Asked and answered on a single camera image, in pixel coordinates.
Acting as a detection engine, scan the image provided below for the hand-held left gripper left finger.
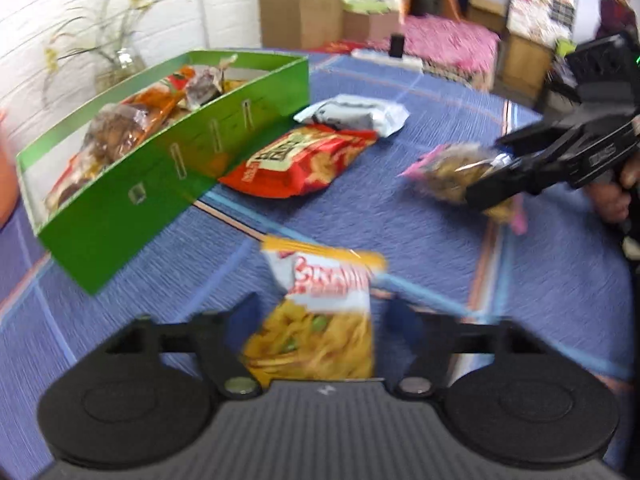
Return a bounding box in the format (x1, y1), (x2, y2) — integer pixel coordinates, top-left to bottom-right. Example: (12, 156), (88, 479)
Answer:
(104, 292), (266, 402)

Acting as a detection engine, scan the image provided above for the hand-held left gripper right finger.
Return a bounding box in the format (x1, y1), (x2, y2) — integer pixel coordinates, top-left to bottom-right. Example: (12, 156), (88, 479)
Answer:
(384, 297), (543, 400)

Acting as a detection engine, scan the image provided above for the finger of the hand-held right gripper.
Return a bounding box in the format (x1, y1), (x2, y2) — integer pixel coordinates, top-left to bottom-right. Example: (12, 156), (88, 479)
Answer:
(494, 121), (582, 159)
(465, 156), (557, 212)

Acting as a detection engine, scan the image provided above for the clear cracker packet pink edge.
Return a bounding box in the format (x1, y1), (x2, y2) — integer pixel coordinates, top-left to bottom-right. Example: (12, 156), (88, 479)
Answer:
(399, 143), (529, 237)

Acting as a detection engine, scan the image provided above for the yellow white chips packet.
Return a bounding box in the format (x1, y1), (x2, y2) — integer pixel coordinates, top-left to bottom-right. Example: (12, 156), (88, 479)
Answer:
(241, 236), (390, 382)

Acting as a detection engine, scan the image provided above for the green cardboard box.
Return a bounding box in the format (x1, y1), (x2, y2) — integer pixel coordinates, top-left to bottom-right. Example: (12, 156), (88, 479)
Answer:
(15, 49), (312, 297)

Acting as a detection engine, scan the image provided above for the person's right hand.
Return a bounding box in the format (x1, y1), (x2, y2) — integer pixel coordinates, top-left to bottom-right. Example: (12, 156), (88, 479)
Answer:
(587, 116), (640, 234)

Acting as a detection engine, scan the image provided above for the blue checked table cover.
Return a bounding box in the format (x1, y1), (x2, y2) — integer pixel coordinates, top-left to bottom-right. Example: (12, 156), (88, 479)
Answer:
(0, 49), (640, 441)

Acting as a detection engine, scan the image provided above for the wooden cabinet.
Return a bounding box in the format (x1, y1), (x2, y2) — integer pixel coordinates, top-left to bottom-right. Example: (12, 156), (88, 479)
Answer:
(499, 34), (553, 100)

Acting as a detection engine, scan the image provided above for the pink patterned bedspread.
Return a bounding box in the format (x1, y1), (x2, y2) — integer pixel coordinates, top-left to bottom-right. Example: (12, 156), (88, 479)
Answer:
(320, 14), (502, 92)

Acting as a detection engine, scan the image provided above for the red cracker packet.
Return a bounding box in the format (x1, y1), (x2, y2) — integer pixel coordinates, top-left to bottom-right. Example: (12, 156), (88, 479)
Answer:
(219, 126), (379, 199)

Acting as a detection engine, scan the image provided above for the white power strip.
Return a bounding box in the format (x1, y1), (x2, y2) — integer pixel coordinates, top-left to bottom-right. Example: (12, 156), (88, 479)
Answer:
(351, 48), (424, 67)

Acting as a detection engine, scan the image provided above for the white snack packet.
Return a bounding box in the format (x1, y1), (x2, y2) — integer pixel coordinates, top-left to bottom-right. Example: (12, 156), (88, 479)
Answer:
(294, 93), (409, 137)

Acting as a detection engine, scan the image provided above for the small cardboard box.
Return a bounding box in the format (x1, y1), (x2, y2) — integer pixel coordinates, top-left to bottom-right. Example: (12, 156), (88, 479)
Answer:
(344, 10), (402, 44)

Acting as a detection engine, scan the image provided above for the pale green box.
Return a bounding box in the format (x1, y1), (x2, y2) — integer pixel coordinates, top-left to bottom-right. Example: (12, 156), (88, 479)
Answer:
(342, 0), (392, 17)

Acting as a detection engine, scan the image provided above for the brown clear snack packet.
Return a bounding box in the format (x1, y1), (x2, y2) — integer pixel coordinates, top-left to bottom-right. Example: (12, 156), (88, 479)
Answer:
(82, 104), (158, 163)

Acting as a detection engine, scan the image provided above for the dark brown snack packet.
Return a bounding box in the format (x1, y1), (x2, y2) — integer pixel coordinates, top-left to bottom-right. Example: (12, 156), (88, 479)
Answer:
(184, 66), (227, 110)

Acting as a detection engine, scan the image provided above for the orange red snack packet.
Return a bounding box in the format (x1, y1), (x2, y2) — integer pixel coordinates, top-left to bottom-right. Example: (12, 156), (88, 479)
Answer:
(122, 66), (195, 128)

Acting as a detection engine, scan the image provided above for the brown cardboard box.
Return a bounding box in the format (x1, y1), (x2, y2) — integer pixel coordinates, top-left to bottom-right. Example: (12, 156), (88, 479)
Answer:
(258, 0), (347, 52)

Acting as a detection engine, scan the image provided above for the orange plastic pot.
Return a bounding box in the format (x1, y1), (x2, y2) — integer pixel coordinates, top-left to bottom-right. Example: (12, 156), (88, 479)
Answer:
(0, 109), (22, 232)

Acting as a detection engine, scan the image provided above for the yellow flower plant glass vase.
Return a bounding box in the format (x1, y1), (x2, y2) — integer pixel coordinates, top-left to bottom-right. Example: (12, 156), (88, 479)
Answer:
(41, 0), (200, 95)

